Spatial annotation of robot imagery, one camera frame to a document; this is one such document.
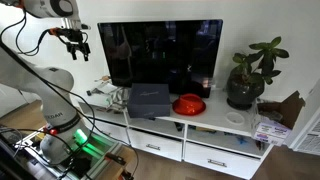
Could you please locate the red bowl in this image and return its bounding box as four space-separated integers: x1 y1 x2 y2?
172 93 207 117

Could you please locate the black pot saucer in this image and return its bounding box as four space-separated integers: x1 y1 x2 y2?
227 98 254 111

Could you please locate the robot base platform green light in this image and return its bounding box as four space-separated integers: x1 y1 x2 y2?
13 126 125 180

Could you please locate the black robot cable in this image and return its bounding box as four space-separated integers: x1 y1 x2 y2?
0 9 51 57

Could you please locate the white television stand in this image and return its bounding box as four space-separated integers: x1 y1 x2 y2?
71 85 278 180

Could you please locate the brown cardboard box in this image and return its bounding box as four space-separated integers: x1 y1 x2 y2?
256 90 306 131

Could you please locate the small white dish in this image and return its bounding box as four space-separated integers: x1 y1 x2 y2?
225 111 246 126

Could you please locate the black flat screen television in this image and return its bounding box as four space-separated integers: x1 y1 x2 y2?
97 19 224 99

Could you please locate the green leafy plant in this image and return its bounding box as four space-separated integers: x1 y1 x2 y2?
232 36 290 86

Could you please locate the wide white drawer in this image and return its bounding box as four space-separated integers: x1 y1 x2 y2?
183 141 262 180

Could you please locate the medium white drawer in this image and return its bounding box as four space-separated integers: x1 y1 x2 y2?
127 128 184 162

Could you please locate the dark blue box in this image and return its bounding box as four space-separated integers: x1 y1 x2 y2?
126 83 172 120

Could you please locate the purple and white carton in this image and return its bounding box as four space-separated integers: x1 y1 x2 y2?
251 114 292 147

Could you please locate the white wall vent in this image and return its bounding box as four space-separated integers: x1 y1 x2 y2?
292 114 320 157

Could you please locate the dark glossy plant pot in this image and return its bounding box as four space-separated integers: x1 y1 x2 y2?
226 73 266 107

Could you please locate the small white drawer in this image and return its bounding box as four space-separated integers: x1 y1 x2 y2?
83 117 130 145

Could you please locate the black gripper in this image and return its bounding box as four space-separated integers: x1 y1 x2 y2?
60 27 92 62

